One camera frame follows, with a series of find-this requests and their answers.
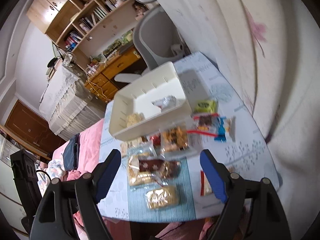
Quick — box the orange bread clear package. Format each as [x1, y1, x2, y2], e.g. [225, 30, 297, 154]
[160, 122, 191, 157]

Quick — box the lace covered piano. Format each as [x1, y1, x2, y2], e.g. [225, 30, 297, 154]
[39, 63, 106, 141]

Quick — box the dark blue folded garment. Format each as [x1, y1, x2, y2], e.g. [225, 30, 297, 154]
[63, 133, 80, 172]

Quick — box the grey office chair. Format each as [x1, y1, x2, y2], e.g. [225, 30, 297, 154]
[114, 4, 190, 83]

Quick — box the patterned tablecloth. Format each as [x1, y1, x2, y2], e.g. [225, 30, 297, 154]
[98, 52, 279, 223]

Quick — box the brown snowflake snack packet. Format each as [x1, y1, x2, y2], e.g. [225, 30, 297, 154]
[138, 159, 181, 179]

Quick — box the red white cookie packet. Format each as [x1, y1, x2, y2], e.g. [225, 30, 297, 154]
[193, 113, 220, 132]

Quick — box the white floral curtain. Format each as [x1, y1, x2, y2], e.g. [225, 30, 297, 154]
[157, 0, 319, 239]

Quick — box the white plastic storage bin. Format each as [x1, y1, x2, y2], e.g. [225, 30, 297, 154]
[108, 62, 191, 141]

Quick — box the wooden bookshelf hutch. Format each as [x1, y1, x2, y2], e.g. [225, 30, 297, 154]
[27, 0, 142, 69]

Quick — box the wooden desk with drawers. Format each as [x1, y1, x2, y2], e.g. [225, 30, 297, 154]
[85, 45, 147, 102]

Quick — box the brown wooden door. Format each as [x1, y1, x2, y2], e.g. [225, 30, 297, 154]
[4, 100, 66, 157]

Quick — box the clear bag of crackers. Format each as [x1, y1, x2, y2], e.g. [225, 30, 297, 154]
[126, 142, 157, 187]

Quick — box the clear bag of popcorn snack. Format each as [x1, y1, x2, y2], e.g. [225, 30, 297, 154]
[145, 186, 180, 210]

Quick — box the small beige snack packet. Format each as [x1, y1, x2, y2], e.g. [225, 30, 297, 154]
[199, 166, 235, 197]

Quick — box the blue white snack bag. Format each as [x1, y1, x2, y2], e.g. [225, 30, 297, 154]
[214, 116, 235, 142]

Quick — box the pink bed quilt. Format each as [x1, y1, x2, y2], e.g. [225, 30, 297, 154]
[49, 119, 104, 181]

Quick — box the green snack packet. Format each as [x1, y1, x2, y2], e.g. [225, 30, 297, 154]
[194, 100, 217, 113]

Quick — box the red round snack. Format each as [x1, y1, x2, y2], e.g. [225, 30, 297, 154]
[149, 133, 161, 147]

